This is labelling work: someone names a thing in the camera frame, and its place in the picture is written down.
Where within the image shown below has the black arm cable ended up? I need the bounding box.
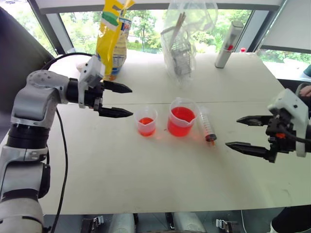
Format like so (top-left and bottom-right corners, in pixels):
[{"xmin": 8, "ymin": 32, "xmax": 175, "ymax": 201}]
[
  {"xmin": 278, "ymin": 123, "xmax": 311, "ymax": 144},
  {"xmin": 41, "ymin": 52, "xmax": 93, "ymax": 233}
]

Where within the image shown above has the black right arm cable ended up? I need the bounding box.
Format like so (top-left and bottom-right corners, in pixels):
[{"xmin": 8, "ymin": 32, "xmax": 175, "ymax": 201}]
[{"xmin": 278, "ymin": 123, "xmax": 311, "ymax": 144}]

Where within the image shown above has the clear plastic bag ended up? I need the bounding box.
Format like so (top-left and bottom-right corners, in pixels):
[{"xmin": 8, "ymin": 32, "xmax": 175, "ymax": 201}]
[{"xmin": 159, "ymin": 0, "xmax": 220, "ymax": 90}]

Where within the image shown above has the metal wire basket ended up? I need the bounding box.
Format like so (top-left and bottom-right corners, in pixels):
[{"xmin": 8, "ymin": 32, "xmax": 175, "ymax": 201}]
[{"xmin": 161, "ymin": 26, "xmax": 193, "ymax": 76}]

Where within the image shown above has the large beaker red liquid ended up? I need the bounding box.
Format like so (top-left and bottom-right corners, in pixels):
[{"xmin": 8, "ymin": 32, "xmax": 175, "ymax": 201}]
[{"xmin": 167, "ymin": 97, "xmax": 198, "ymax": 138}]

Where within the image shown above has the metal latch clamp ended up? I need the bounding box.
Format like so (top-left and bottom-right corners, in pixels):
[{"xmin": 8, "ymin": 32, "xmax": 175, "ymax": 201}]
[
  {"xmin": 81, "ymin": 214, "xmax": 105, "ymax": 233},
  {"xmin": 214, "ymin": 218, "xmax": 241, "ymax": 233}
]

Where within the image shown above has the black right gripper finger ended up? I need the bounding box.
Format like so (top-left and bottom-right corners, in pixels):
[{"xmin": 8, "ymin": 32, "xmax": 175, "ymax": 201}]
[
  {"xmin": 236, "ymin": 115, "xmax": 275, "ymax": 127},
  {"xmin": 225, "ymin": 141, "xmax": 278, "ymax": 164}
]

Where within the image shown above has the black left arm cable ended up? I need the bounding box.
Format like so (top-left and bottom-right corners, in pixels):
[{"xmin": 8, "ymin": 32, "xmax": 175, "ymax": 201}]
[{"xmin": 41, "ymin": 52, "xmax": 93, "ymax": 233}]

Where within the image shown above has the dark grey panel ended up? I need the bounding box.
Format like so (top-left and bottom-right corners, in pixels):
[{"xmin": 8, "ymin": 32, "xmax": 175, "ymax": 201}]
[{"xmin": 0, "ymin": 6, "xmax": 56, "ymax": 115}]

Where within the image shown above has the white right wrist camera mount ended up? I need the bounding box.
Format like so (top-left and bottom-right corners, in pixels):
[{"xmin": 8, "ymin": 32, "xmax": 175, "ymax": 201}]
[{"xmin": 267, "ymin": 88, "xmax": 311, "ymax": 158}]

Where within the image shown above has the wooden chopsticks pair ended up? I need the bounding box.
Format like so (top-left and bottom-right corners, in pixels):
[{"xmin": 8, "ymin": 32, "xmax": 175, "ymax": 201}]
[{"xmin": 170, "ymin": 11, "xmax": 187, "ymax": 47}]

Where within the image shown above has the grey window roller blind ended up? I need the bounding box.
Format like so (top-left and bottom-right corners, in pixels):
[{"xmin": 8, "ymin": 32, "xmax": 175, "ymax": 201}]
[{"xmin": 260, "ymin": 0, "xmax": 311, "ymax": 54}]

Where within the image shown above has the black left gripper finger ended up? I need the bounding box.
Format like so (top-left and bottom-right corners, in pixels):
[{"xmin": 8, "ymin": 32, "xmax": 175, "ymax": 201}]
[
  {"xmin": 98, "ymin": 106, "xmax": 134, "ymax": 119},
  {"xmin": 103, "ymin": 80, "xmax": 133, "ymax": 95}
]

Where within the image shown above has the dark rounded shape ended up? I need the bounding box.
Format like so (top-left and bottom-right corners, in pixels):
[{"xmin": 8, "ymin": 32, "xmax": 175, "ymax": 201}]
[{"xmin": 270, "ymin": 205, "xmax": 311, "ymax": 233}]

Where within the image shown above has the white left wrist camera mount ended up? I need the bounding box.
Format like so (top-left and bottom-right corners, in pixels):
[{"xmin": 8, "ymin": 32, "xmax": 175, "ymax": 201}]
[{"xmin": 77, "ymin": 55, "xmax": 104, "ymax": 109}]

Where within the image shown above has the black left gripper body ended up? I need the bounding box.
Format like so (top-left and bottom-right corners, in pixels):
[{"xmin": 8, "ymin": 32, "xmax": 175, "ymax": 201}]
[{"xmin": 85, "ymin": 81, "xmax": 105, "ymax": 115}]

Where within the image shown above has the yellow snack bag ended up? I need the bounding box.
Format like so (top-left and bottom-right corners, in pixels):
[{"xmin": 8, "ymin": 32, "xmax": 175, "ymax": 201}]
[{"xmin": 95, "ymin": 0, "xmax": 136, "ymax": 82}]

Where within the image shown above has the clear plastic syringe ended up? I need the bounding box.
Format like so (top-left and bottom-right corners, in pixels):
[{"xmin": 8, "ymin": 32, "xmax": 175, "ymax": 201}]
[{"xmin": 197, "ymin": 106, "xmax": 217, "ymax": 148}]

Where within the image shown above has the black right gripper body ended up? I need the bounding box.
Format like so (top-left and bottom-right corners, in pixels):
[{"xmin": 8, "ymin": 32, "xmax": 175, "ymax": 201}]
[{"xmin": 265, "ymin": 114, "xmax": 298, "ymax": 159}]

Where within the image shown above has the silver cylindrical tube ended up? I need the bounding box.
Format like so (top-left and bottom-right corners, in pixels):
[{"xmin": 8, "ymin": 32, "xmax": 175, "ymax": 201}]
[{"xmin": 214, "ymin": 21, "xmax": 244, "ymax": 69}]

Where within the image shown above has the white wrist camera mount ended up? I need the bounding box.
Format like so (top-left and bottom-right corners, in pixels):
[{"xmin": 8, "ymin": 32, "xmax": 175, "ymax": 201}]
[
  {"xmin": 77, "ymin": 55, "xmax": 104, "ymax": 109},
  {"xmin": 267, "ymin": 88, "xmax": 311, "ymax": 158}
]

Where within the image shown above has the person's bare hand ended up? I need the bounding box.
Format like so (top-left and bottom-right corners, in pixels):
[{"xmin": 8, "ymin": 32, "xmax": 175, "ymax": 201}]
[{"xmin": 299, "ymin": 84, "xmax": 311, "ymax": 98}]

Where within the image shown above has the small clear plastic measuring cup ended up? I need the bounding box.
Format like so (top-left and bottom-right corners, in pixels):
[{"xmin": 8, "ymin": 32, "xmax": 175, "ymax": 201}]
[{"xmin": 135, "ymin": 106, "xmax": 158, "ymax": 137}]

